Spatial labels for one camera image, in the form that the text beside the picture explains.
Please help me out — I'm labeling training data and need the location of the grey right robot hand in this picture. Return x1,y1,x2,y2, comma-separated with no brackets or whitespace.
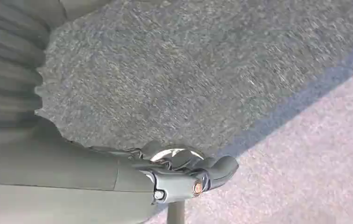
0,119,240,224

